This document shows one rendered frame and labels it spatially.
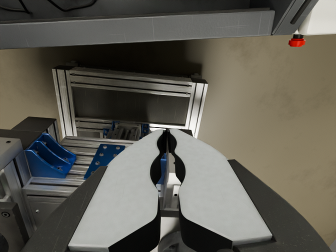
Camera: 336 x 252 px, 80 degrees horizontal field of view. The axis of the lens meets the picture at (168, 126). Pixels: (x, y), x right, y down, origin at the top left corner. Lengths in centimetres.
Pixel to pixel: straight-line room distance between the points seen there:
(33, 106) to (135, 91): 80
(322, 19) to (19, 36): 50
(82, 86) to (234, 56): 94
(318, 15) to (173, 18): 23
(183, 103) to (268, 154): 93
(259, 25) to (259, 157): 151
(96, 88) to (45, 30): 83
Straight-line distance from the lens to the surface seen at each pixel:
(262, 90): 156
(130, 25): 39
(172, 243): 51
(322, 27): 44
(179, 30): 38
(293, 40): 61
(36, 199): 66
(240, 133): 165
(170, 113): 123
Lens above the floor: 133
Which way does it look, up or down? 62 degrees down
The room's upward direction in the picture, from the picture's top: 177 degrees clockwise
